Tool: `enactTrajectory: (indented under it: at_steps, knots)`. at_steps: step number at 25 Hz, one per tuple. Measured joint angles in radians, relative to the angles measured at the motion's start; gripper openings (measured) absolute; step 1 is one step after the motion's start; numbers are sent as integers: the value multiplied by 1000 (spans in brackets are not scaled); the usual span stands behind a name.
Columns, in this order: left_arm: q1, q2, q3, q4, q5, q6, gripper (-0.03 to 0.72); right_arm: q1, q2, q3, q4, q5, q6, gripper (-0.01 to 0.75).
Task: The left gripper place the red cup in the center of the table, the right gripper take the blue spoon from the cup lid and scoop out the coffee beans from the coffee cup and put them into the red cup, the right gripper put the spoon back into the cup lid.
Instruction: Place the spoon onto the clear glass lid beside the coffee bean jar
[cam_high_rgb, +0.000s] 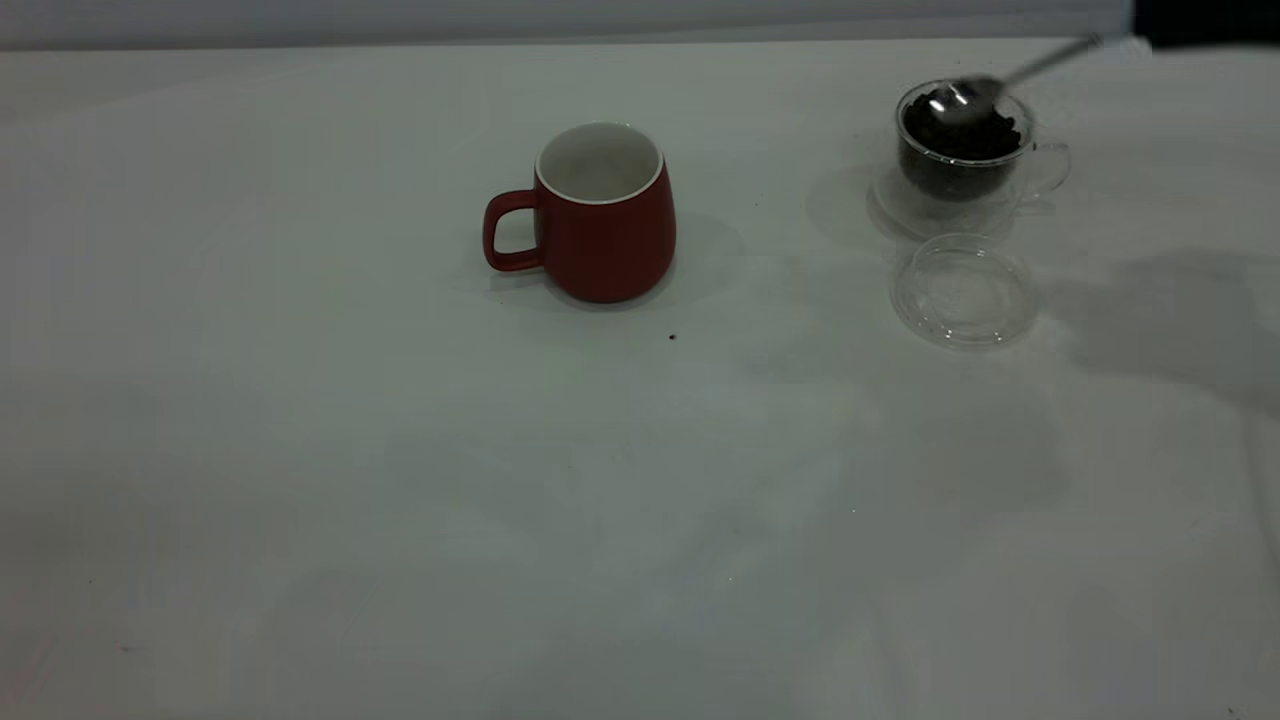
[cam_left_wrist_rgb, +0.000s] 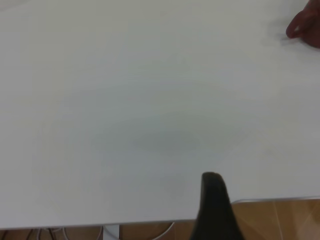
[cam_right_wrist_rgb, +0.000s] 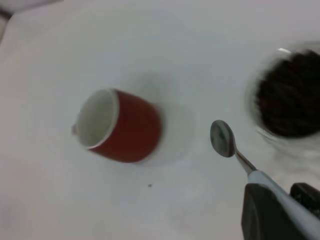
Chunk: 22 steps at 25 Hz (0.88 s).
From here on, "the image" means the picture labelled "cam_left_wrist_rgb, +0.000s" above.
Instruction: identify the red ceramic mug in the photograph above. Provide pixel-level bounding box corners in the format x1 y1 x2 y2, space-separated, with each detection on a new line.
285 0 320 49

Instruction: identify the white curved cable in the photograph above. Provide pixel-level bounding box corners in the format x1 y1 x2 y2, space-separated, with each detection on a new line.
147 221 176 240

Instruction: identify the white table leg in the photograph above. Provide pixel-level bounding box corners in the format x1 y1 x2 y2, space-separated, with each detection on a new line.
102 224 121 240

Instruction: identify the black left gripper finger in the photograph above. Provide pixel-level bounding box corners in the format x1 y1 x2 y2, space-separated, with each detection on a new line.
189 171 248 240

